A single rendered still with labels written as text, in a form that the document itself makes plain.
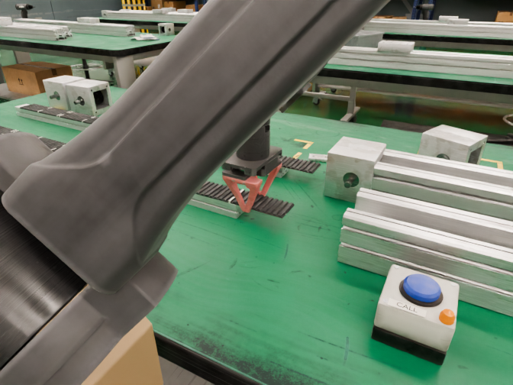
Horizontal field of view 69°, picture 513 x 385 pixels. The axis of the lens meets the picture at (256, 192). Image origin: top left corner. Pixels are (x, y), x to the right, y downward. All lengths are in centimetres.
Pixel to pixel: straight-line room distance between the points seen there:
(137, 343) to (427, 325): 30
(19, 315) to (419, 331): 39
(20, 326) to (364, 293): 45
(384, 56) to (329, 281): 170
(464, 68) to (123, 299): 204
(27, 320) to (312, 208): 59
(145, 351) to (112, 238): 25
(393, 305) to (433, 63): 176
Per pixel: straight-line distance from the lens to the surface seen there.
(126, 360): 38
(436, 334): 47
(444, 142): 88
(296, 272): 57
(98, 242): 17
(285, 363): 46
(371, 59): 217
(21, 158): 19
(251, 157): 60
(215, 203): 70
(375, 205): 61
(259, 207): 65
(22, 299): 19
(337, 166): 73
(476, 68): 214
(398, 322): 47
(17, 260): 19
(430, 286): 48
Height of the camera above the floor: 115
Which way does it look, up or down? 29 degrees down
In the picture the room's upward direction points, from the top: straight up
